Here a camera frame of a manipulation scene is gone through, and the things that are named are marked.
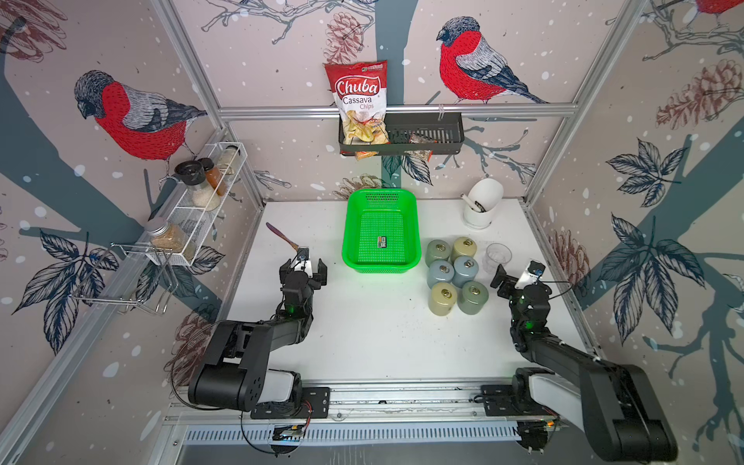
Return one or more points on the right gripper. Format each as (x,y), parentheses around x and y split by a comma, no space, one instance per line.
(508,285)

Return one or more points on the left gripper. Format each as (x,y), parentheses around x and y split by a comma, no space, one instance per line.
(320,277)

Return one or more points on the green tea canister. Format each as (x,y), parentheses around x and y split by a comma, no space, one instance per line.
(437,250)
(472,297)

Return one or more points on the yellow tea canister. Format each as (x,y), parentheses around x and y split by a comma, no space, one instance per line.
(442,298)
(463,247)

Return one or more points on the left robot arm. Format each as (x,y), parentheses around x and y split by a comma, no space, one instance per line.
(234,373)

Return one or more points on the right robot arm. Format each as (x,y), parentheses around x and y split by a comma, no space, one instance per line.
(613,404)

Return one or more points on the green plastic basket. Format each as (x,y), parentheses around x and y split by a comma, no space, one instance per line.
(392,213)

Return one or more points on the purple gold butter knife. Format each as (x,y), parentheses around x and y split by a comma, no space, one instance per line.
(283,236)

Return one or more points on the clear plastic cup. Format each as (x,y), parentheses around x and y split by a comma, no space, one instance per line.
(496,254)

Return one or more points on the white spoon in holder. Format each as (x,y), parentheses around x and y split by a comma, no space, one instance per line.
(472,204)

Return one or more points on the white utensil holder cup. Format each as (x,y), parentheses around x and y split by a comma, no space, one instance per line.
(488,193)

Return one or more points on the black lid spice jar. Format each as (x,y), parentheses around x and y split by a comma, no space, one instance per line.
(201,194)

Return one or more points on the orange spice jar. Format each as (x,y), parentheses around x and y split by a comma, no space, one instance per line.
(213,176)

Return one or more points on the pale spice jar back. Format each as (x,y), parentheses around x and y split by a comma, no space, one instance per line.
(227,161)

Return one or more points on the silver lid grain jar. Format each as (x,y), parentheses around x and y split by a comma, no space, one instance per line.
(165,235)

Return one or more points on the small snack packet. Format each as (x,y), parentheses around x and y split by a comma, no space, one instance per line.
(418,139)

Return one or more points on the Chuba cassava chips bag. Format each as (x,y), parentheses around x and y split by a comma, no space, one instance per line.
(360,93)

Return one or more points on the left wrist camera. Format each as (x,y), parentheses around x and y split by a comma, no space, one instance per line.
(302,262)

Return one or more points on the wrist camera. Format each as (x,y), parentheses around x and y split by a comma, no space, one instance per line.
(532,274)
(302,262)

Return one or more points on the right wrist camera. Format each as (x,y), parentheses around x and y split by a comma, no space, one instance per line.
(532,274)

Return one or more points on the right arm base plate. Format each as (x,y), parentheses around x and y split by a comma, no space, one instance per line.
(506,401)

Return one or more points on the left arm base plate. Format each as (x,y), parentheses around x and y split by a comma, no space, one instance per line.
(314,403)

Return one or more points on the white wire spice rack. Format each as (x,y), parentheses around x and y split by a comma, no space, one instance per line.
(165,274)

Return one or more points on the dark wall-mounted basket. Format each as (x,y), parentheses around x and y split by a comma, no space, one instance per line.
(446,129)

